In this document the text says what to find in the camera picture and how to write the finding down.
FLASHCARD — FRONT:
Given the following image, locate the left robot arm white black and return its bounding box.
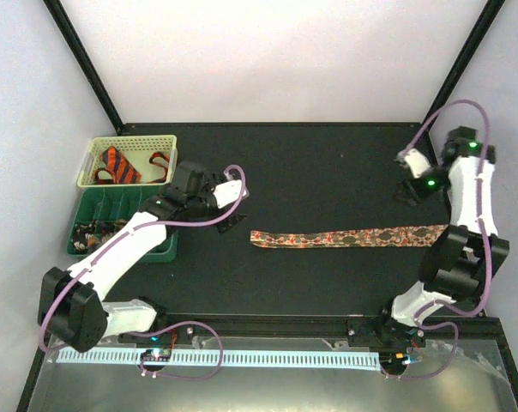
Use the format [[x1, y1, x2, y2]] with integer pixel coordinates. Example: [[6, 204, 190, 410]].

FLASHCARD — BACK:
[[37, 161, 249, 353]]

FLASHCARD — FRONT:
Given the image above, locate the white slotted cable duct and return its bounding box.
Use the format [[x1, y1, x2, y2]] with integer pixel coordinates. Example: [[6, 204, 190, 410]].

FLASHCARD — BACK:
[[56, 347, 381, 372]]

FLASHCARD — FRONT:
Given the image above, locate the black frame post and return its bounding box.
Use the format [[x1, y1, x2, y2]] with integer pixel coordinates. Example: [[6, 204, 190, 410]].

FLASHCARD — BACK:
[[424, 0, 506, 122], [43, 0, 124, 135]]

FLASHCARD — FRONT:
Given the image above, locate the floral patterned tie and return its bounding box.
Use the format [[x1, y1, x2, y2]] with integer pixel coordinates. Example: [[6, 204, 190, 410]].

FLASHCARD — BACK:
[[250, 224, 447, 249]]

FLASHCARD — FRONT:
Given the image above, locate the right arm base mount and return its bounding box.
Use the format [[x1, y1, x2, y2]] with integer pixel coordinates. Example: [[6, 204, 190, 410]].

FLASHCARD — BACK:
[[346, 315, 425, 350]]

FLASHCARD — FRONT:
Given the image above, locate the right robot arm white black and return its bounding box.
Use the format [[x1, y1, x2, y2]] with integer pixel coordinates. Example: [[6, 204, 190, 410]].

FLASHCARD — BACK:
[[374, 126, 509, 346]]

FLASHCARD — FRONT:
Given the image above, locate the black aluminium front rail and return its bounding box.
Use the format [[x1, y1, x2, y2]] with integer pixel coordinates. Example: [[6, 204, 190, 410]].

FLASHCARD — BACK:
[[48, 312, 507, 340]]

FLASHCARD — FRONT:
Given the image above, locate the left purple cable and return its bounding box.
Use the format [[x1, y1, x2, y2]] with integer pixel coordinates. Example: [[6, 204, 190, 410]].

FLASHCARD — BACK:
[[39, 165, 248, 381]]

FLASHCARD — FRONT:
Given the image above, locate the cream perforated basket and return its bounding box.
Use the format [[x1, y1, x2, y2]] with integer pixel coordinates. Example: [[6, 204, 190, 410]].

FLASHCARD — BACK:
[[77, 135, 178, 188]]

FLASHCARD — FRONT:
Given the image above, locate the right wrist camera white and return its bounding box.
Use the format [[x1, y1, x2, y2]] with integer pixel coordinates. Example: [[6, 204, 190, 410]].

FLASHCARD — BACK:
[[395, 148, 431, 179]]

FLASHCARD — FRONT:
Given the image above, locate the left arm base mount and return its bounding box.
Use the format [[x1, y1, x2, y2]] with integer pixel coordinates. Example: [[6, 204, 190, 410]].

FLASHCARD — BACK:
[[117, 314, 202, 348]]

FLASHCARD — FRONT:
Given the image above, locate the purple cable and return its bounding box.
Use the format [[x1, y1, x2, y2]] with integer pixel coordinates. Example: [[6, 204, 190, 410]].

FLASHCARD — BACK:
[[39, 165, 248, 381], [381, 99, 496, 381]]

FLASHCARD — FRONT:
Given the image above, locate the green divided organizer tray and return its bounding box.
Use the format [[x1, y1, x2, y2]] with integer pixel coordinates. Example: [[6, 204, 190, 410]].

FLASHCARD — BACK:
[[66, 185, 158, 260]]

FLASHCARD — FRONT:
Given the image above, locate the right black frame post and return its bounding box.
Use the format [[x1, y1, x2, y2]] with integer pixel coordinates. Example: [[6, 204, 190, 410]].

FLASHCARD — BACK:
[[424, 0, 506, 122]]

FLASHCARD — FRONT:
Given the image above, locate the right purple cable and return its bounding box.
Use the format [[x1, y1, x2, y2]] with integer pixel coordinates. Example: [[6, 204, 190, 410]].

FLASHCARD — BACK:
[[381, 99, 496, 381]]

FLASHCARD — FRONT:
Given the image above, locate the orange navy striped tie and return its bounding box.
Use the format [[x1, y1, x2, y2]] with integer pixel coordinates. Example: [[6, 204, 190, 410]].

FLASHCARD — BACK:
[[93, 146, 171, 185]]

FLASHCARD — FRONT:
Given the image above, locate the dark floral rolled tie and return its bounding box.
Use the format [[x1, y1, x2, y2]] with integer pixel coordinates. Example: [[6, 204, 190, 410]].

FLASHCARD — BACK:
[[69, 220, 127, 255]]

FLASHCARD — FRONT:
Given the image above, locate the left black frame post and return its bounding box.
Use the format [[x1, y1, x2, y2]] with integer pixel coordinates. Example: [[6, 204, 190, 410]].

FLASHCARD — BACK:
[[43, 0, 124, 135]]

